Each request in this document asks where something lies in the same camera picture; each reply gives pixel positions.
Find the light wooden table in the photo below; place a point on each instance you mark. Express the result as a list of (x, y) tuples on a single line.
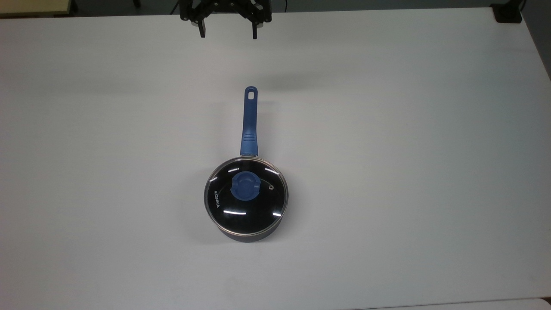
[(34, 6)]

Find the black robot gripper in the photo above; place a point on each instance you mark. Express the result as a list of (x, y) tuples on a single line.
[(226, 5)]

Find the glass lid with blue knob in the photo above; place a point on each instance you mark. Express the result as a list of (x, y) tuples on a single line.
[(224, 202)]

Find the black clamp block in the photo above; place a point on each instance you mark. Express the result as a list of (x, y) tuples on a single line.
[(507, 13)]

